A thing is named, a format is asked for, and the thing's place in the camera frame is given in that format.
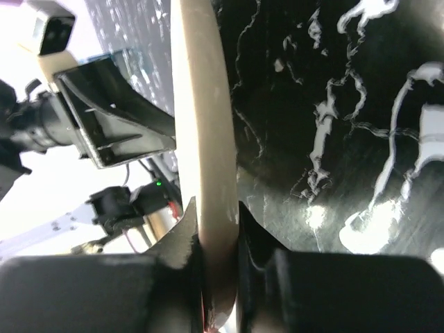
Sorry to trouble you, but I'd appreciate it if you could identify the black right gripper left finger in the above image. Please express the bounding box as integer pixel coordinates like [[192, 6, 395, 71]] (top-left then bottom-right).
[[1, 200, 204, 332]]

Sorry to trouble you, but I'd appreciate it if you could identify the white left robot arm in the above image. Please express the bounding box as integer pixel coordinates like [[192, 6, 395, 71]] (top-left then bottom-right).
[[1, 58, 181, 260]]

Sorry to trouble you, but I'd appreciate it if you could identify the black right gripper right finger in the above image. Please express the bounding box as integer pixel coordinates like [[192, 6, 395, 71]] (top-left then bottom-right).
[[237, 205, 443, 332]]

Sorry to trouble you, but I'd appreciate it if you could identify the pink cream tree plate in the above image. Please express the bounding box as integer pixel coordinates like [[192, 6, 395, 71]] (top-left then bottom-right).
[[171, 1, 239, 332]]

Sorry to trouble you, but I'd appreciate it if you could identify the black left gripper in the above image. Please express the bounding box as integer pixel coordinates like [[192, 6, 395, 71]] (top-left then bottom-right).
[[1, 58, 176, 173]]

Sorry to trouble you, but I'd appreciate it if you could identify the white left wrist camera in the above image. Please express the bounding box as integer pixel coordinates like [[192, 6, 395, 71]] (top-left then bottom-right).
[[16, 0, 115, 91]]

